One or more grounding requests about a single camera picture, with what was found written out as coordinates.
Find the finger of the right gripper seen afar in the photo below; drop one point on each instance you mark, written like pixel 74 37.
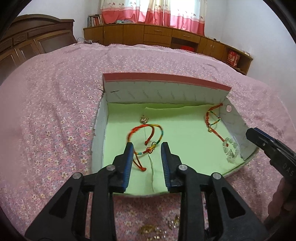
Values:
pixel 259 138

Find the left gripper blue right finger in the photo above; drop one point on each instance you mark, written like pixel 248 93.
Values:
pixel 165 157

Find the red gift bag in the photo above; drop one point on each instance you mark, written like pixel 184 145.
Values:
pixel 232 58

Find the pink cardboard box green liner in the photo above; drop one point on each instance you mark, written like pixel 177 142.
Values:
pixel 194 116

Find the pink white curtains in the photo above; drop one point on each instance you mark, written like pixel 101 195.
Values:
pixel 188 15

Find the dark wooden headboard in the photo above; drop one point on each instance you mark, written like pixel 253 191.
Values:
pixel 31 35

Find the right hand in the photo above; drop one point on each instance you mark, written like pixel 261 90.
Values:
pixel 282 199

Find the gold charm earrings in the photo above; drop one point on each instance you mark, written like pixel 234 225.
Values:
pixel 154 232

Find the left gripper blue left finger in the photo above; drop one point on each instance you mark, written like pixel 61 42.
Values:
pixel 127 165

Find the small gold charm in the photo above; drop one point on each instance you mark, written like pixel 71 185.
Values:
pixel 144 119

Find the books on shelf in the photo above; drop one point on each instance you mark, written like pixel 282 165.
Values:
pixel 95 20

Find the wooden low cabinet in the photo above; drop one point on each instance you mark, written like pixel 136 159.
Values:
pixel 134 34

